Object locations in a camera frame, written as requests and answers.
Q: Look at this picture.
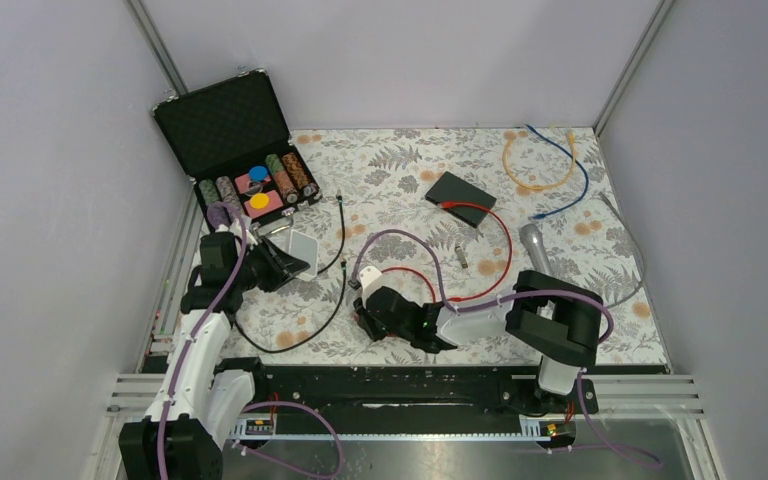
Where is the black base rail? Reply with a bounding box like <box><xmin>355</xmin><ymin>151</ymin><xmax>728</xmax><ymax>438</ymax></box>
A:
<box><xmin>252</xmin><ymin>364</ymin><xmax>599</xmax><ymax>437</ymax></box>

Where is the blue round chip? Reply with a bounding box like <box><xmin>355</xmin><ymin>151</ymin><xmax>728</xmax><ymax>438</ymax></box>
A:
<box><xmin>248</xmin><ymin>165</ymin><xmax>269</xmax><ymax>182</ymax></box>

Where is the long red ethernet cable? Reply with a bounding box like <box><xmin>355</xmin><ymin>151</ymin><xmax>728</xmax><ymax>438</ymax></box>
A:
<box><xmin>438</xmin><ymin>200</ymin><xmax>514</xmax><ymax>304</ymax></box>

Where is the silver microphone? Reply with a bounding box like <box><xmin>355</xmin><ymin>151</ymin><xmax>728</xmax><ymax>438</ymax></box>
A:
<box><xmin>519</xmin><ymin>223</ymin><xmax>554</xmax><ymax>276</ymax></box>

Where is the small metal coupler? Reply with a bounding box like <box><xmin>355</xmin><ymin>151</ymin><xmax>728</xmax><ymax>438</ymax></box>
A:
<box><xmin>455</xmin><ymin>246</ymin><xmax>469</xmax><ymax>269</ymax></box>

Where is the yellow ethernet cable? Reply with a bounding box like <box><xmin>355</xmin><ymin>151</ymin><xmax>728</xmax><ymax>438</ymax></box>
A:
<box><xmin>501</xmin><ymin>129</ymin><xmax>580</xmax><ymax>193</ymax></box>

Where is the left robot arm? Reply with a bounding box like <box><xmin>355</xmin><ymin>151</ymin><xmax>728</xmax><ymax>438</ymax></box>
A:
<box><xmin>118</xmin><ymin>230</ymin><xmax>311</xmax><ymax>479</ymax></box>

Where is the white router box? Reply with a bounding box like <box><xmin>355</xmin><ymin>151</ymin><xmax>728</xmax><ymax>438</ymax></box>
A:
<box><xmin>288</xmin><ymin>229</ymin><xmax>319</xmax><ymax>282</ymax></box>

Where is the yellow round chip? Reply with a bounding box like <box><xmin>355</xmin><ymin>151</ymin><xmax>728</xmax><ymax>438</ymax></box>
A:
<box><xmin>249</xmin><ymin>193</ymin><xmax>271</xmax><ymax>210</ymax></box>

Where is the black ethernet cable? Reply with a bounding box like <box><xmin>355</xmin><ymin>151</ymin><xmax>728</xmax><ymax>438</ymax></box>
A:
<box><xmin>232</xmin><ymin>191</ymin><xmax>350</xmax><ymax>355</ymax></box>

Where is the clear dealer button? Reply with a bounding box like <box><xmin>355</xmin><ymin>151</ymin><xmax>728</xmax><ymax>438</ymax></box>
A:
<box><xmin>245</xmin><ymin>181</ymin><xmax>263</xmax><ymax>197</ymax></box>

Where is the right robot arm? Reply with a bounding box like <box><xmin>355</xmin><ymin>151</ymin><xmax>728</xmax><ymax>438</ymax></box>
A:
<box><xmin>354</xmin><ymin>267</ymin><xmax>613</xmax><ymax>412</ymax></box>

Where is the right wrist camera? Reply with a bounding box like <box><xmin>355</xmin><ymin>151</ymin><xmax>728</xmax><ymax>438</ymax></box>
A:
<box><xmin>357</xmin><ymin>266</ymin><xmax>383</xmax><ymax>293</ymax></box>

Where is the black network switch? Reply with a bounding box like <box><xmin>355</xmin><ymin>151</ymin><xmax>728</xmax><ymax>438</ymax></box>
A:
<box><xmin>425</xmin><ymin>172</ymin><xmax>497</xmax><ymax>228</ymax></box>

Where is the black poker chip case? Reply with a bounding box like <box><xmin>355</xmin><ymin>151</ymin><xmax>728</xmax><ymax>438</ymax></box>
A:
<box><xmin>151</xmin><ymin>69</ymin><xmax>322</xmax><ymax>225</ymax></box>

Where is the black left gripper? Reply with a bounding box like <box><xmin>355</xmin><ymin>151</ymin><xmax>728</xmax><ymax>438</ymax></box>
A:
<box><xmin>231</xmin><ymin>235</ymin><xmax>309</xmax><ymax>292</ymax></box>

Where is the blue ethernet cable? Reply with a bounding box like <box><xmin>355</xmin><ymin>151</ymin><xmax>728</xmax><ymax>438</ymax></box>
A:
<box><xmin>524</xmin><ymin>123</ymin><xmax>590</xmax><ymax>221</ymax></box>

